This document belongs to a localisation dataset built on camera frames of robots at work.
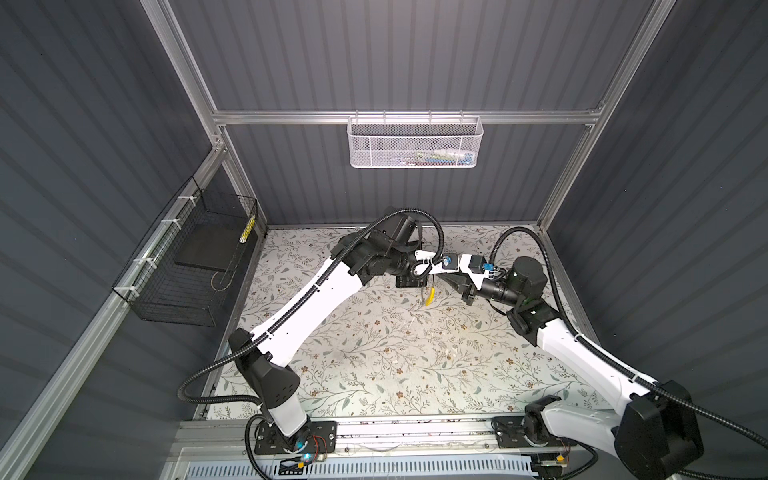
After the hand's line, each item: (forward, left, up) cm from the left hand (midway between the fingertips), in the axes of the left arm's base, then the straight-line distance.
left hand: (431, 262), depth 71 cm
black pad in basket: (+10, +56, -2) cm, 57 cm away
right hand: (-2, -3, -2) cm, 4 cm away
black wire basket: (+4, +61, -4) cm, 61 cm away
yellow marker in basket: (+18, +49, -3) cm, 52 cm away
